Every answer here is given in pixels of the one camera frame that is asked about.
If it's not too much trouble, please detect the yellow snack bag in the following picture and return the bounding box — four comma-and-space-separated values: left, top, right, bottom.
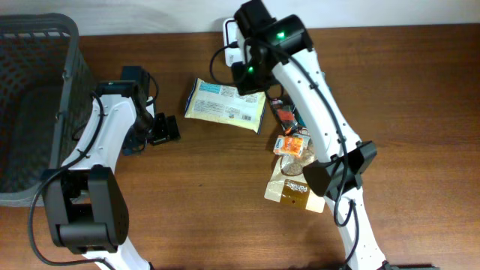
184, 78, 266, 134

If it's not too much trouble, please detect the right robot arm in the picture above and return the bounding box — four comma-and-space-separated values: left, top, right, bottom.
232, 1, 389, 269

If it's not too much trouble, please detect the dark red snack packet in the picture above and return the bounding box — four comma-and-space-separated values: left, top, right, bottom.
269, 96, 300, 135

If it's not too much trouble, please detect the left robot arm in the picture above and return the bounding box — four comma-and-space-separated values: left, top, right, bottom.
35, 66, 181, 269

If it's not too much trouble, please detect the grey plastic mesh basket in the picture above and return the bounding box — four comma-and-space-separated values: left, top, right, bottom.
1, 13, 96, 207

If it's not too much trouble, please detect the orange snack packet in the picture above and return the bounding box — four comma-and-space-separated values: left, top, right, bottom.
273, 135, 304, 158

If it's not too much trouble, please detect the white barcode scanner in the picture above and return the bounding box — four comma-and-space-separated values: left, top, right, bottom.
222, 18, 245, 67

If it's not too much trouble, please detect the beige cookie pouch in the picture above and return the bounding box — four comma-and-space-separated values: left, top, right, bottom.
264, 143, 326, 213

